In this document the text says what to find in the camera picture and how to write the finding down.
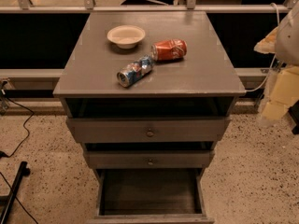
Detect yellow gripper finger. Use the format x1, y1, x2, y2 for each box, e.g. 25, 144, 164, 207
261, 66, 299, 120

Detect silver blue redbull can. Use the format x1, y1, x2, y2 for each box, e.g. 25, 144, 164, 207
117, 55, 154, 88

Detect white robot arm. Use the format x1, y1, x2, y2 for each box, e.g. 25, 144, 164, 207
254, 3, 299, 120

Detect top grey drawer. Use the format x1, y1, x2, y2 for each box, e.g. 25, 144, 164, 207
66, 117, 230, 143

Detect crushed red cola can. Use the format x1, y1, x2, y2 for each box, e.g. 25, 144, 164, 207
151, 39, 187, 62

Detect grey wooden drawer cabinet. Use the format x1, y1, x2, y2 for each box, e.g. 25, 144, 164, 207
52, 10, 247, 224

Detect open bottom grey drawer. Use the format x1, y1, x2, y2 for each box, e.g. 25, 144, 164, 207
86, 169, 214, 224

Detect middle grey drawer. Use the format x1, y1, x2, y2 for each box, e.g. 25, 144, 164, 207
83, 150, 214, 169

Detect white paper bowl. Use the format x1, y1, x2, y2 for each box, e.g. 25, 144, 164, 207
107, 25, 146, 49

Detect black metal stand leg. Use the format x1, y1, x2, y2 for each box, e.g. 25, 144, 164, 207
0, 161, 30, 224

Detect white hanging cable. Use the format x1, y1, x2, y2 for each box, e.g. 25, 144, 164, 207
245, 2, 281, 93

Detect black floor cable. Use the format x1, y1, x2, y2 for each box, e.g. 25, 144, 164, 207
0, 81, 40, 224

